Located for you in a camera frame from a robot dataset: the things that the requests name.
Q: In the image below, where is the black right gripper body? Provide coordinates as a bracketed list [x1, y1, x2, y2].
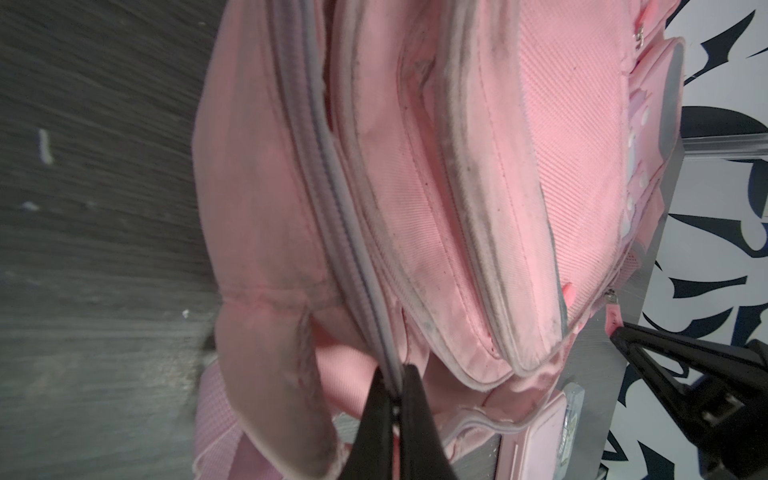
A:
[691, 340, 767, 479]

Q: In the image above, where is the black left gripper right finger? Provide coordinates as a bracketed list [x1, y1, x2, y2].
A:
[399, 365, 457, 480]

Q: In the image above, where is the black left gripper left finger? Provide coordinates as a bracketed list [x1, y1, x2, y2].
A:
[338, 369, 395, 480]

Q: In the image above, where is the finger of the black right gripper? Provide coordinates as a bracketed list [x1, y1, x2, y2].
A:
[609, 324, 767, 384]
[624, 347, 720, 447]

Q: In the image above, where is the pink student backpack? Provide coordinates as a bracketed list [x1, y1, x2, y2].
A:
[192, 1, 685, 479]

